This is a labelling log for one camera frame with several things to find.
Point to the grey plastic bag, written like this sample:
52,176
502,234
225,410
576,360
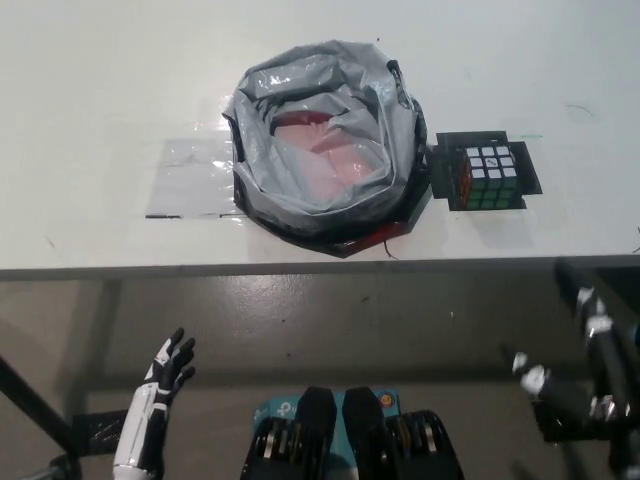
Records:
300,205

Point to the black tape marker patch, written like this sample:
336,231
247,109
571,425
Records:
527,170

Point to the black diagonal metal bar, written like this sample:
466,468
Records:
35,400

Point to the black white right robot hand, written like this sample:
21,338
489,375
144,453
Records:
565,415

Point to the clear tape sheet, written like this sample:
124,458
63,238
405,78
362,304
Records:
190,180

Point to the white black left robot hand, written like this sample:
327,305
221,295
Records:
145,415

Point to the black floor tape patch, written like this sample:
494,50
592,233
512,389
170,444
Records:
100,430

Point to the grey metal tube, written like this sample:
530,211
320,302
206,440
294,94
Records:
42,472

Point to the Rubik's cube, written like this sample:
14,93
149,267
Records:
490,175

